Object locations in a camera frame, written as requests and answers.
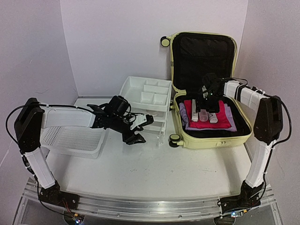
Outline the pale yellow hard suitcase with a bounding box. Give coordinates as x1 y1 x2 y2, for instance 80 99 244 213
160 32 252 149

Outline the purple folded cloth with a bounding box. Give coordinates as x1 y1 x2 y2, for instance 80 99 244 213
179 103 237 132

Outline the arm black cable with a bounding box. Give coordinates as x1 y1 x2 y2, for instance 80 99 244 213
217 77 293 200
5 104 94 213

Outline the red folded cloth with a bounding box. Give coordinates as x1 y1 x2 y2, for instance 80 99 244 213
183 100 231 129

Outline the white plastic drawer organizer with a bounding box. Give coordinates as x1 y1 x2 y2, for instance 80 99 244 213
120 76 172 145

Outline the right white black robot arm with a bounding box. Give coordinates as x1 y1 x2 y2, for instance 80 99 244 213
200 73 283 216

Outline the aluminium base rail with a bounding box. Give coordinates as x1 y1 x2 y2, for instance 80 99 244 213
21 177 276 220

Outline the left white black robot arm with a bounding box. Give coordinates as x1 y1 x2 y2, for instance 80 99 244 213
13 96 154 209

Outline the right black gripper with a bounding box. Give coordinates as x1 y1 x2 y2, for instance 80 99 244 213
195 90 222 113

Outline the white cosmetic tube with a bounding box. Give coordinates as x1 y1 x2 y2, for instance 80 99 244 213
191 99 199 122

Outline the white perforated plastic basket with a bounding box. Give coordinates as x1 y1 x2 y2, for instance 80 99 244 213
40 127 106 158

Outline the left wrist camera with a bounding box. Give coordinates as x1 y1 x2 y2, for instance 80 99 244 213
129 113 154 131

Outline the white small bottle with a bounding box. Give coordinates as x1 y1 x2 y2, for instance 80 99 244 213
208 113 218 124

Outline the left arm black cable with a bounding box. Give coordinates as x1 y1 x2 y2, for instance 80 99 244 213
5 104 94 213

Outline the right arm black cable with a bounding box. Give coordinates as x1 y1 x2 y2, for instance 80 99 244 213
217 77 293 200

